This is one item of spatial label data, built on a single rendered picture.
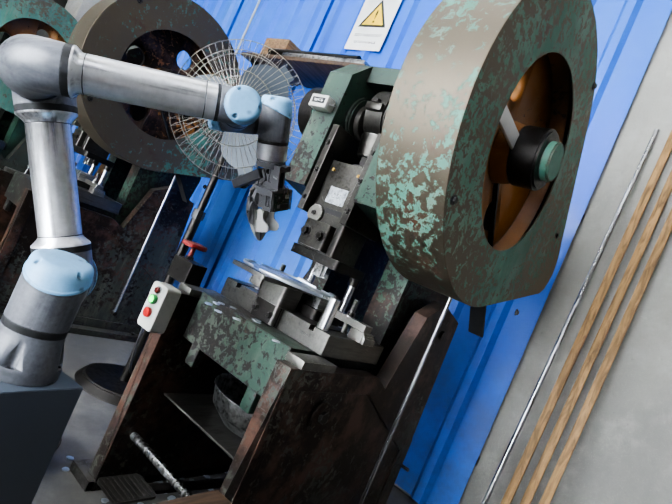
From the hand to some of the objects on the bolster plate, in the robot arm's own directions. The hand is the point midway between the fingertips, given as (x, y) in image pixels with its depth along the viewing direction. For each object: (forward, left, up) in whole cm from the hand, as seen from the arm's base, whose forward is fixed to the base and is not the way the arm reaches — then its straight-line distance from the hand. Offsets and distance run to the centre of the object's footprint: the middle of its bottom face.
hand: (257, 235), depth 128 cm
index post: (+14, -21, -16) cm, 30 cm away
